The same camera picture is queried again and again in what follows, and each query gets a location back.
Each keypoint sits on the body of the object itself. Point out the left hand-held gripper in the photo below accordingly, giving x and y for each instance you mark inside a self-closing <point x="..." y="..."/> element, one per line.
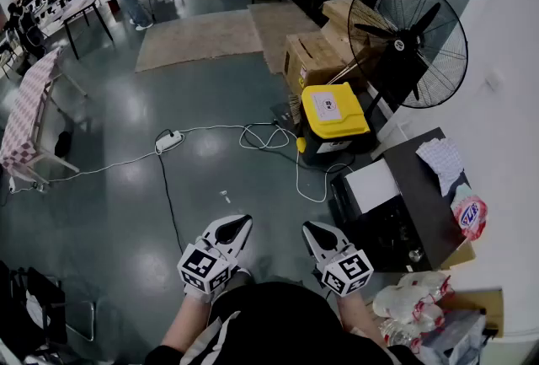
<point x="198" y="266"/>

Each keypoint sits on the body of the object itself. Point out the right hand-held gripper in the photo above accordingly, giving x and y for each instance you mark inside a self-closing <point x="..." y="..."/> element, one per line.
<point x="345" y="270"/>

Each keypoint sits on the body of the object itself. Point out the person's left forearm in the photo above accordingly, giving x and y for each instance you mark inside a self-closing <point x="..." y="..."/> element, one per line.
<point x="185" y="325"/>

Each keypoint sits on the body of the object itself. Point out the person's right forearm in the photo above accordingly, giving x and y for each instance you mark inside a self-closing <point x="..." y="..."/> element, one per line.
<point x="358" y="317"/>

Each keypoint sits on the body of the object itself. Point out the red and green detergent pouch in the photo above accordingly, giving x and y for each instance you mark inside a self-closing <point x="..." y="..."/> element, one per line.
<point x="469" y="216"/>

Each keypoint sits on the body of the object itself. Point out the person's black clothes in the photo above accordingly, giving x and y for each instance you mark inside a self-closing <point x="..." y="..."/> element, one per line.
<point x="278" y="325"/>

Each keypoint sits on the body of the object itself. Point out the pack of clear plastic bottles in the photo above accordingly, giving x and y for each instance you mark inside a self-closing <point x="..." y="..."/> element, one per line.
<point x="404" y="300"/>

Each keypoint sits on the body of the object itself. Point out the black washing machine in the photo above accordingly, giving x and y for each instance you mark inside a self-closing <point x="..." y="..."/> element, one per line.
<point x="421" y="186"/>

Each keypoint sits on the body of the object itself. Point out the white power strip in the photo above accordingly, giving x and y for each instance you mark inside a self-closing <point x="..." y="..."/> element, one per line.
<point x="168" y="141"/>

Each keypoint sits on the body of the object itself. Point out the black bin with yellow lid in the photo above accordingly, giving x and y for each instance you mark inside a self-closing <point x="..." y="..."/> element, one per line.
<point x="353" y="119"/>

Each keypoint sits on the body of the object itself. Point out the checkered cloth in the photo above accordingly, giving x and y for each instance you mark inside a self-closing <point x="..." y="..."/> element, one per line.
<point x="442" y="161"/>

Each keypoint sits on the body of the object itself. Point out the clear plastic box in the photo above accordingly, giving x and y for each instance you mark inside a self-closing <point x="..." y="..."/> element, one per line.
<point x="455" y="338"/>

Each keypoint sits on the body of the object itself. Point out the light wooden board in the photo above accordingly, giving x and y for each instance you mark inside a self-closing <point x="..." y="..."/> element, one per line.
<point x="484" y="304"/>

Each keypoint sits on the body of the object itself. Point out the large cardboard box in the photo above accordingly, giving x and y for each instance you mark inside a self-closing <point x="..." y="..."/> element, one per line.
<point x="316" y="55"/>

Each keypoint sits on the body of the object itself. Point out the small black bag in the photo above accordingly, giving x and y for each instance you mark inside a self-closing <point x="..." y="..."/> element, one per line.
<point x="63" y="144"/>

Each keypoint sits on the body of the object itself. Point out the large beige rug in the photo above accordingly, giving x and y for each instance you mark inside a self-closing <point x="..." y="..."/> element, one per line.
<point x="198" y="39"/>

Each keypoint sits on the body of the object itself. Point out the large black standing fan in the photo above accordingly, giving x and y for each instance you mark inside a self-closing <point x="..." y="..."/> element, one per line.
<point x="400" y="55"/>

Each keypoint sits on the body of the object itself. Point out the narrow beige rug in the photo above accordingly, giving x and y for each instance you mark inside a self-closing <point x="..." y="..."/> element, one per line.
<point x="282" y="22"/>

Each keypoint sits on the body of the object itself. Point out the pink checkered tablecloth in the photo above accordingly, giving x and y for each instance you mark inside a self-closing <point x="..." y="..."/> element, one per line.
<point x="29" y="110"/>

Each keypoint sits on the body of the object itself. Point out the black-legged desk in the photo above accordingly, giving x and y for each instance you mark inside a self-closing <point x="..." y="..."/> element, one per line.
<point x="80" y="3"/>

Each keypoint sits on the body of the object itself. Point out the wooden table frame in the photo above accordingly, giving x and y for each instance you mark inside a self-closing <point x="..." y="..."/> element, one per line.
<point x="46" y="157"/>

